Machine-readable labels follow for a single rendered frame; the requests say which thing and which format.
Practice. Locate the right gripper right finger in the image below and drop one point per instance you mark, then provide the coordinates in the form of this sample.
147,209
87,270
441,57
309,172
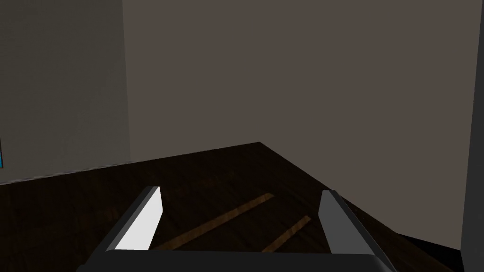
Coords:
342,226

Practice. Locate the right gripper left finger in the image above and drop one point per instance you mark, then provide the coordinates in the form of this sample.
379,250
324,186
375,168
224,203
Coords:
141,223

